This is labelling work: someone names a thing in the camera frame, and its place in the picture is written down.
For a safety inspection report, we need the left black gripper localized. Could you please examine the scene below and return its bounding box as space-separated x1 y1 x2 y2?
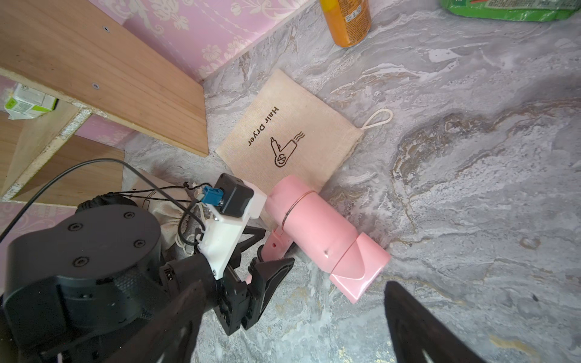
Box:
2 205 250 362

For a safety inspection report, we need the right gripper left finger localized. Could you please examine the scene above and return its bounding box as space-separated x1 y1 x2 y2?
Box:
107 281 207 362

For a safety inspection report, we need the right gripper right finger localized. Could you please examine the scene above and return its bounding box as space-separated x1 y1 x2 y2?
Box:
384 281 484 363

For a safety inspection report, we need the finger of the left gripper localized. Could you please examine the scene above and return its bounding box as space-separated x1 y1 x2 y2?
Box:
242 257 295 330
228 226 266 268

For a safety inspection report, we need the pink hair dryer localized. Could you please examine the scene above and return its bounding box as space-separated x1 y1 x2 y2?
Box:
258 175 390 304

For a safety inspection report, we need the beige linen drawstring bag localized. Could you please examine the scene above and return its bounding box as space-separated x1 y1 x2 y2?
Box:
125 169 195 257

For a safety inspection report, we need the beige pouch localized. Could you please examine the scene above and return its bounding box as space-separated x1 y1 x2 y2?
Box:
216 70 393 194

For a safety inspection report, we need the white green small box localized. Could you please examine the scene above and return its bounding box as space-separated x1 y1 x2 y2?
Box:
4 83 57 120

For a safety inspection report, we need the wooden two-tier shelf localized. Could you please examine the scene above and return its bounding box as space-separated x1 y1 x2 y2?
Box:
1 1 209 201

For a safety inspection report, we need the orange drink can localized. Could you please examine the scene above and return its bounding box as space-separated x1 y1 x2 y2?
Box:
319 0 372 48

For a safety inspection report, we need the green snack packet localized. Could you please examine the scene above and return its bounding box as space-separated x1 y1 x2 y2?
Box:
440 0 580 22

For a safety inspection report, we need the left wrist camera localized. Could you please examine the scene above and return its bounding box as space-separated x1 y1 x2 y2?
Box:
198 173 267 281

